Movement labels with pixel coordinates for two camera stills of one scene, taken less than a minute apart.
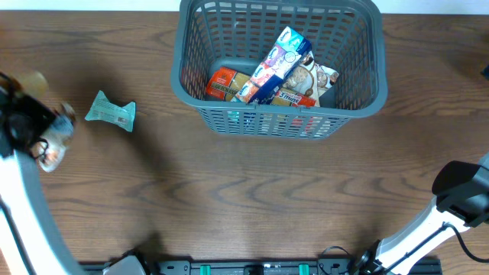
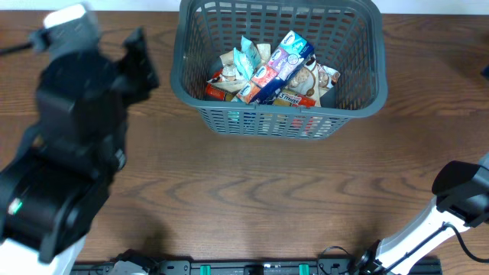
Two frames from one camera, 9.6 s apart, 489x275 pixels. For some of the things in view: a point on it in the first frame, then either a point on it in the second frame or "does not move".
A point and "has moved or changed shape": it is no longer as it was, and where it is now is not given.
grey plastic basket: (348, 37) does not move
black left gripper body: (32, 114) to (114, 93)
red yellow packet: (225, 85) does not move
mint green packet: (102, 109) has moved or changed shape
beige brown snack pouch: (51, 152) has moved or changed shape
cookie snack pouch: (325, 78) does not move
